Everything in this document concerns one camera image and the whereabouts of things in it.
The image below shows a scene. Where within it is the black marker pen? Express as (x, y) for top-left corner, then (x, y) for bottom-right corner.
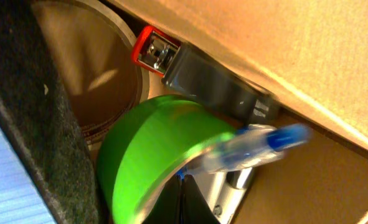
(194, 168), (255, 224)

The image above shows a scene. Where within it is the blue ballpoint pen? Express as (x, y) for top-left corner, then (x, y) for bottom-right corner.
(184, 124), (311, 175)

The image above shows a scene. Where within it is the brown cardboard box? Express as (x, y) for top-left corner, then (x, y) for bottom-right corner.
(101, 1), (368, 223)

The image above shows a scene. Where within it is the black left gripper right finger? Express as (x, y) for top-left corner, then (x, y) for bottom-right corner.
(182, 175), (219, 224)

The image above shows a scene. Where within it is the blue plastic case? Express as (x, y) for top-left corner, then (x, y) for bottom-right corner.
(0, 0), (100, 224)

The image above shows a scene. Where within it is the green tape roll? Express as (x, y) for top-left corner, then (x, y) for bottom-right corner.
(96, 95), (235, 223)

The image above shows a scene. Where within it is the beige masking tape roll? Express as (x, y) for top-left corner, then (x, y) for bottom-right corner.
(31, 0), (149, 144)

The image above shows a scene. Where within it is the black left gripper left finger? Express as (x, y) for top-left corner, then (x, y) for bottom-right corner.
(143, 175), (181, 224)

